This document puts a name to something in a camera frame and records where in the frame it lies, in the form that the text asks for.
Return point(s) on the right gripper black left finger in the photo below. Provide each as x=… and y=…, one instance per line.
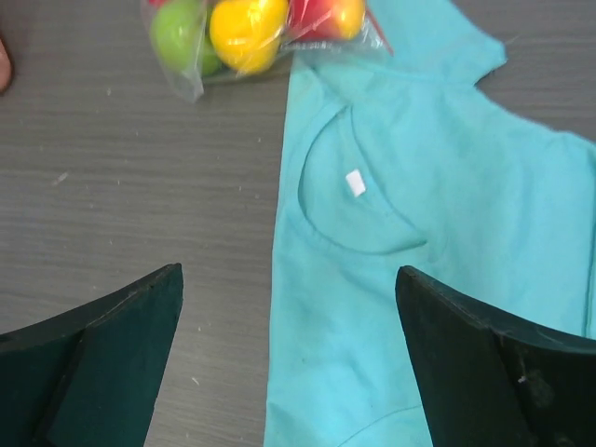
x=90, y=376

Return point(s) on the teal t-shirt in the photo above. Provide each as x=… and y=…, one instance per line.
x=404, y=161

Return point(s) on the yellow fake pear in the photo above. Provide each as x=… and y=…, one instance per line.
x=246, y=34

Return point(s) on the clear zip top bag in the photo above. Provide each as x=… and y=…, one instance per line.
x=370, y=40

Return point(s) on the red yellow fake apple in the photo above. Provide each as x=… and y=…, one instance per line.
x=321, y=20

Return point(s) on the green fake apple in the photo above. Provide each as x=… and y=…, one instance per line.
x=178, y=32

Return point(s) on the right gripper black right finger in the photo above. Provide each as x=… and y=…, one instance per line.
x=489, y=378

